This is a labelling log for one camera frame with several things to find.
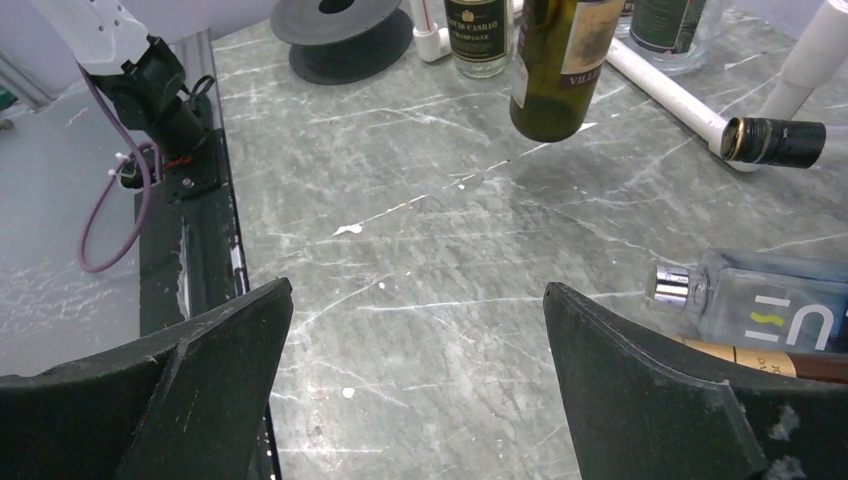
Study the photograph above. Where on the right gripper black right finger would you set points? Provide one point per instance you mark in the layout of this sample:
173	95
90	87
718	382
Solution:
641	405

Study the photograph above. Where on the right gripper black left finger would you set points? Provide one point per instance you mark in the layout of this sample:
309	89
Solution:
185	402

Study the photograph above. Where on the dark bottle silver cap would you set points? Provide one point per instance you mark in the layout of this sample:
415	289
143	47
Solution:
562	48

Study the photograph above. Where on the clear bottle red green label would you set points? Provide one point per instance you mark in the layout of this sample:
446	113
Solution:
675	36

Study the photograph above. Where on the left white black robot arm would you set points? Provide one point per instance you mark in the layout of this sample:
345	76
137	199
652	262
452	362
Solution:
136	70

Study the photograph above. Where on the blue labelled clear bottle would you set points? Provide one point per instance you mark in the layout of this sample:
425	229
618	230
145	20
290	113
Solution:
758	300

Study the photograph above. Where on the dark bottle gold cap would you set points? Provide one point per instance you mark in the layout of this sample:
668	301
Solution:
825	367

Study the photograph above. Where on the small dark capped bottle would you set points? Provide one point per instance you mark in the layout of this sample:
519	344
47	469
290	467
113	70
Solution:
782	143

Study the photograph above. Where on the standing clear empty bottle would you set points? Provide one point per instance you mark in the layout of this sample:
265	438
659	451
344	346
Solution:
480	36

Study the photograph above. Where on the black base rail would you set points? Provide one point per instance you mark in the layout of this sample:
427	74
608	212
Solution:
192	256

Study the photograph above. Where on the aluminium frame rail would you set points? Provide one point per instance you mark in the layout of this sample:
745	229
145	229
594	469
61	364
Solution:
195	53

